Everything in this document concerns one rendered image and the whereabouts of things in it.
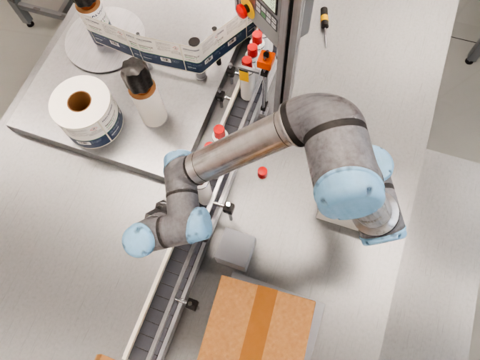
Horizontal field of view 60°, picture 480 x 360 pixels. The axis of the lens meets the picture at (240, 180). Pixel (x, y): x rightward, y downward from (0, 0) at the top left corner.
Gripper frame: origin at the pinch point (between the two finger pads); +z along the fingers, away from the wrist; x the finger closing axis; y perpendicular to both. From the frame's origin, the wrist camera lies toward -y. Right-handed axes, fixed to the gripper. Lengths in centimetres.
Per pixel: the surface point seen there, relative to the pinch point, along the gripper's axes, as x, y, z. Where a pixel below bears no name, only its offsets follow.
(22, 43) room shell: -31, 172, 130
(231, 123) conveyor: -27.3, 1.6, 26.4
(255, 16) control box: -57, -4, -8
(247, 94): -38.2, -0.8, 27.5
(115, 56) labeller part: -38, 53, 31
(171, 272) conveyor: 20.2, 1.4, -0.3
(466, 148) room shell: -45, -108, 138
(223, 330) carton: 16.9, -21.3, -26.8
